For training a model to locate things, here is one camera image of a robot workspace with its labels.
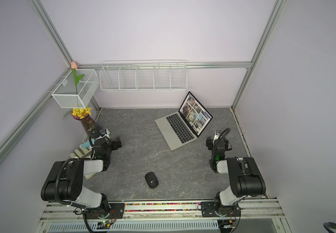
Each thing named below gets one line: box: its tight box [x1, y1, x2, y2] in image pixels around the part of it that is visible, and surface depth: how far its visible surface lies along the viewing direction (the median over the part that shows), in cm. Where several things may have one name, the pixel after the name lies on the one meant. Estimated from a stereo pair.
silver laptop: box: [154, 91, 214, 151], surface depth 107 cm
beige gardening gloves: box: [69, 144, 93, 159], surface depth 97 cm
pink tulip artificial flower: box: [70, 61, 85, 95], surface depth 92 cm
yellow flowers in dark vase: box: [70, 107, 102, 138], surface depth 89 cm
